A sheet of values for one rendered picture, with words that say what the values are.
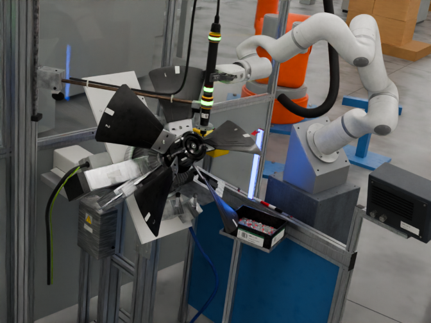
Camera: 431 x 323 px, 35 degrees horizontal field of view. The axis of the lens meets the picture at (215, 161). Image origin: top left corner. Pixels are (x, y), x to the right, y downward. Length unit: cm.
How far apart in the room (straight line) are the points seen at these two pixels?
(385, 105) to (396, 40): 767
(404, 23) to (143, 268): 802
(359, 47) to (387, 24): 798
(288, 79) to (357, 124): 362
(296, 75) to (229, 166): 258
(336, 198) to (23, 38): 147
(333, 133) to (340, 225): 47
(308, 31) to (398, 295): 216
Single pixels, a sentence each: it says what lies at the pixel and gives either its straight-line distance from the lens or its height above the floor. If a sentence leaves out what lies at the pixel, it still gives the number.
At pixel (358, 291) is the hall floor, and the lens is 416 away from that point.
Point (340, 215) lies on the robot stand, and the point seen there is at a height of 81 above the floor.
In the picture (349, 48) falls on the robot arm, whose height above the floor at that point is 165.
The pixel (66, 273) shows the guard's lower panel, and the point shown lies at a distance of 348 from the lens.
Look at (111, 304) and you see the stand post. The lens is 318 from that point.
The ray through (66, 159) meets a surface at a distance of 298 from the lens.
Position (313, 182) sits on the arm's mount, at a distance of 296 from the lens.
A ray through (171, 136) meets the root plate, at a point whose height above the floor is 124.
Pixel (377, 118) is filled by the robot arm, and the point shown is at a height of 135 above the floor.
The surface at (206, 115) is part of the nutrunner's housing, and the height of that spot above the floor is 132.
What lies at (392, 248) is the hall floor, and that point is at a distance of 472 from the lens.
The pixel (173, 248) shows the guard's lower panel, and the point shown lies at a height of 17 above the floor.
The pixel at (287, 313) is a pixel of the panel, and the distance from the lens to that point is 308.
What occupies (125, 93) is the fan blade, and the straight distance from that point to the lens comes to 245.
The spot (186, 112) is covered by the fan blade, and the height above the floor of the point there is 130.
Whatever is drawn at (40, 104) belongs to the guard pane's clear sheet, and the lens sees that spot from 301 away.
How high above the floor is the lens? 216
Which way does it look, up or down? 23 degrees down
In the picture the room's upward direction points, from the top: 7 degrees clockwise
